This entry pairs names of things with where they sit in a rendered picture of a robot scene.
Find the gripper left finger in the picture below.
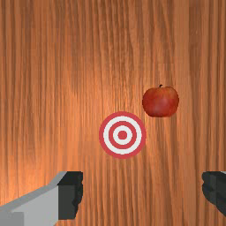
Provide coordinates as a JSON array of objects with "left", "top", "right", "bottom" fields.
[{"left": 0, "top": 170, "right": 84, "bottom": 226}]

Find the red apple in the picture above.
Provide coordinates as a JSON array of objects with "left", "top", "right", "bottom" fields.
[{"left": 141, "top": 84, "right": 180, "bottom": 118}]

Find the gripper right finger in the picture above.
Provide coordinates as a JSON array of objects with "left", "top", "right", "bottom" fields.
[{"left": 201, "top": 170, "right": 226, "bottom": 219}]

